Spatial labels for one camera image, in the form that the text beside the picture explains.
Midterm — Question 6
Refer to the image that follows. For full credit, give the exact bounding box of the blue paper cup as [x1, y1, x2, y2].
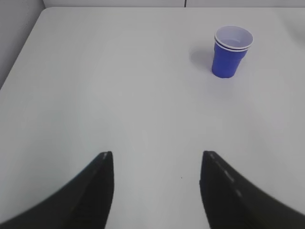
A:
[212, 25, 254, 78]

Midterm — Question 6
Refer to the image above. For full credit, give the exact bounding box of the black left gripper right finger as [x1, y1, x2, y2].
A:
[199, 151, 305, 229]

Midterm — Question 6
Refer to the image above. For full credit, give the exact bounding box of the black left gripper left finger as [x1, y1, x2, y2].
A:
[0, 151, 114, 229]

